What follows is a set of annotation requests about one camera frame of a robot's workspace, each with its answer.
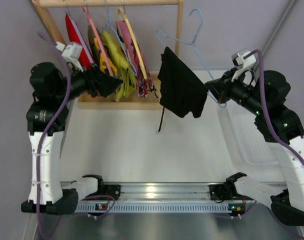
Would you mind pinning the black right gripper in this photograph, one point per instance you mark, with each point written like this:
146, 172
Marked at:
222, 88

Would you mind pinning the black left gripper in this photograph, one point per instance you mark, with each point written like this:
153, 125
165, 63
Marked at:
93, 81

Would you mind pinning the light blue wire hanger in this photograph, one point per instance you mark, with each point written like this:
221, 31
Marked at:
199, 48
110, 25

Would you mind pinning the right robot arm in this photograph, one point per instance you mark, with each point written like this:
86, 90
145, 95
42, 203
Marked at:
281, 129

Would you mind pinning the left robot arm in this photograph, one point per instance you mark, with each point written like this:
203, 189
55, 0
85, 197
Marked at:
46, 125

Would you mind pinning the lime green trousers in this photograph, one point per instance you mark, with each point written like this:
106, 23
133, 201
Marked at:
123, 67

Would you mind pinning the pink hanger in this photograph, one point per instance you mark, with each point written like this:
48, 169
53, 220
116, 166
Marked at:
91, 23

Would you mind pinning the camouflage yellow green trousers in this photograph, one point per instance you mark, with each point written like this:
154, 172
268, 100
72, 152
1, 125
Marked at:
97, 53

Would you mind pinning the pink black patterned trousers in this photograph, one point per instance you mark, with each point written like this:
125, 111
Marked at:
143, 86

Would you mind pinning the white lavender hanger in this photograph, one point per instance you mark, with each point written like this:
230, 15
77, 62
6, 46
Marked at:
79, 37

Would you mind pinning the cream wooden hanger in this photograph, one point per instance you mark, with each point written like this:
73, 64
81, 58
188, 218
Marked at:
123, 17

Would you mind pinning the wooden clothes rack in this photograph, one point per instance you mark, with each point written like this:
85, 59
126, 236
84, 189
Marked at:
86, 101

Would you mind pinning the white plastic basket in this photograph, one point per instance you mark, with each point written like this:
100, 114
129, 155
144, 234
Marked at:
245, 143

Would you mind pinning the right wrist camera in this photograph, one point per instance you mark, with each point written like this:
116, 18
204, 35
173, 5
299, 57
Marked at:
242, 62

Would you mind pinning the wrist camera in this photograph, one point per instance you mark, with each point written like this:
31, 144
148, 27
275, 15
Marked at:
242, 62
71, 53

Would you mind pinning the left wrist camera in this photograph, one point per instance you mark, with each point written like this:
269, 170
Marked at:
71, 53

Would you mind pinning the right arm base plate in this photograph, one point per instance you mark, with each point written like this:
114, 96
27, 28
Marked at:
218, 193

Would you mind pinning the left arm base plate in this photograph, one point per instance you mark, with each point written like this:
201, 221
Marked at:
113, 190

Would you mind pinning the aluminium mounting rail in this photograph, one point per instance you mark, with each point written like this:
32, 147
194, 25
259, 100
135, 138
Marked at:
160, 192

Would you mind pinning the slotted cable duct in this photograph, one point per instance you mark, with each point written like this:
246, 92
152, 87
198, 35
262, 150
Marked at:
159, 207

